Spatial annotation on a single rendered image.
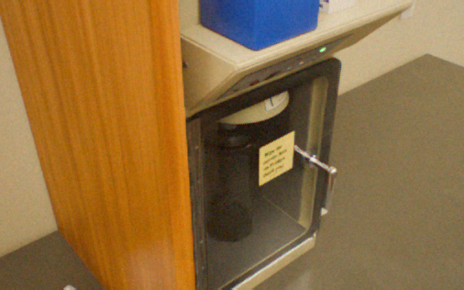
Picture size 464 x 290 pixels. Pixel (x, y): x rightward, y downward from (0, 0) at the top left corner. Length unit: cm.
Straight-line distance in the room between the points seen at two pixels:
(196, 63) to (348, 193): 76
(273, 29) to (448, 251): 76
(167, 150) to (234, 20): 16
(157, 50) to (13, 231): 78
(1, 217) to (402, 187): 92
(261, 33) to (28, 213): 78
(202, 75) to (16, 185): 64
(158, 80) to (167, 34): 5
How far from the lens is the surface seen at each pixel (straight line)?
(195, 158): 71
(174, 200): 61
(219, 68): 56
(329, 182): 90
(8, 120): 107
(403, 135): 153
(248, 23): 56
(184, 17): 63
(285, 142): 84
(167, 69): 52
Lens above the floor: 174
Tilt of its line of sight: 35 degrees down
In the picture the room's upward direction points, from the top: straight up
